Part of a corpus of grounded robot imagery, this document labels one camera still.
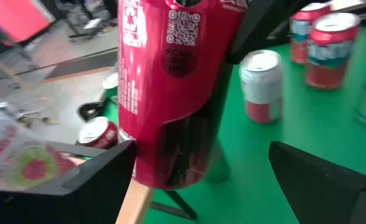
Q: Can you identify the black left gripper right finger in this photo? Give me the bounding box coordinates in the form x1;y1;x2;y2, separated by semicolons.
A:
268;141;366;224

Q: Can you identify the orange red fabric panel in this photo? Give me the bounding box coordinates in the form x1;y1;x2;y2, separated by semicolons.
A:
0;0;55;44

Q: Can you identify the black clamp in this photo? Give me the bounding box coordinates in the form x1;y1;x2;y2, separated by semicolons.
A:
78;101;108;123

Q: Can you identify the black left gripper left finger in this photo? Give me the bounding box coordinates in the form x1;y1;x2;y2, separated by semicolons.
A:
0;139;138;224

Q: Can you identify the black floor mat orange edge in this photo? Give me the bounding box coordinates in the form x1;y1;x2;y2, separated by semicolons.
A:
42;49;119;83

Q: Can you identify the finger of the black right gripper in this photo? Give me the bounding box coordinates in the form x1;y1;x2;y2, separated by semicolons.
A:
226;0;328;65

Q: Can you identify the red Coca-Cola can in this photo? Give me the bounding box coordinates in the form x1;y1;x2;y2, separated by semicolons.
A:
76;116;120;149
117;0;249;190

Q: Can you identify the red Fanta can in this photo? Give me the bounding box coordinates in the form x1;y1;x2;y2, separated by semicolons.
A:
290;2;332;65
304;12;362;91

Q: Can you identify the wooden shelf black metal frame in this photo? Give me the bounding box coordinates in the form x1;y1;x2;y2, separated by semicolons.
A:
44;140;199;224

